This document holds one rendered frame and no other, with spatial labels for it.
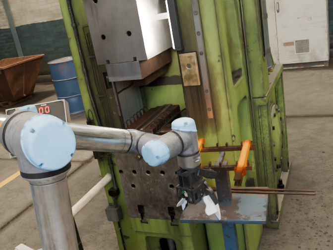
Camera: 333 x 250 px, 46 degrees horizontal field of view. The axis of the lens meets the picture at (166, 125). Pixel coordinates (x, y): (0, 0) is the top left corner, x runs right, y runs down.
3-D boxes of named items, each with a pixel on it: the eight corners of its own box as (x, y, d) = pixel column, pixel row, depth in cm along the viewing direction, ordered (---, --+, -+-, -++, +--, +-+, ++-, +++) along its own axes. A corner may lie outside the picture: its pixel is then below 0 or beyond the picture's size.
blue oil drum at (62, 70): (81, 114, 644) (68, 61, 616) (53, 115, 669) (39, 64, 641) (100, 103, 694) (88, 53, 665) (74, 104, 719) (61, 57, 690)
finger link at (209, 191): (209, 209, 129) (194, 187, 130) (212, 206, 131) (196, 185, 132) (218, 204, 126) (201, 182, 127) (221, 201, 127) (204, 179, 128)
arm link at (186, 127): (163, 123, 121) (182, 114, 127) (169, 155, 125) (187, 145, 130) (181, 126, 116) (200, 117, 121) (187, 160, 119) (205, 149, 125)
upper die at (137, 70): (142, 79, 200) (138, 60, 197) (109, 82, 208) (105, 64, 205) (172, 60, 235) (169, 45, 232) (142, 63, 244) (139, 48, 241)
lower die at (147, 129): (154, 143, 211) (151, 128, 208) (123, 143, 219) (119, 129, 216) (181, 116, 247) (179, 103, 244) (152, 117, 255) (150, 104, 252)
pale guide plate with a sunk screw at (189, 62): (199, 85, 202) (194, 52, 196) (183, 86, 206) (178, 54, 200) (200, 84, 204) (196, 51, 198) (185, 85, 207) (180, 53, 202)
